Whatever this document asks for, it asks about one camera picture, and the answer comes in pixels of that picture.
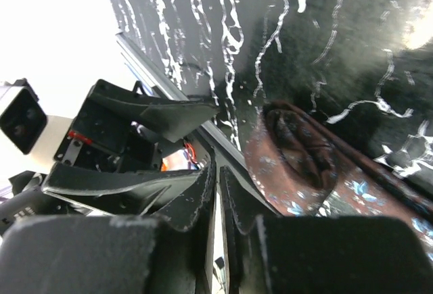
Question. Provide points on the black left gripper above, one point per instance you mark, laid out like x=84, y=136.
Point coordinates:
x=102, y=140

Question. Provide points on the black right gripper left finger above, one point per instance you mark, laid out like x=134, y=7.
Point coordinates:
x=169, y=251

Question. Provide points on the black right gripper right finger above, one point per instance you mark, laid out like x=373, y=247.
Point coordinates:
x=267, y=253

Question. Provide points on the brown tie with blue flowers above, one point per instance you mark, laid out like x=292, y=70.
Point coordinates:
x=303, y=169

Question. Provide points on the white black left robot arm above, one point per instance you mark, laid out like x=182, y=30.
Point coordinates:
x=28, y=199

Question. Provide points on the black marbled table mat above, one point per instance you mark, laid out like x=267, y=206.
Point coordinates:
x=363, y=68

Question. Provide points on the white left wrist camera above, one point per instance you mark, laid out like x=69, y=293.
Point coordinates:
x=29, y=137

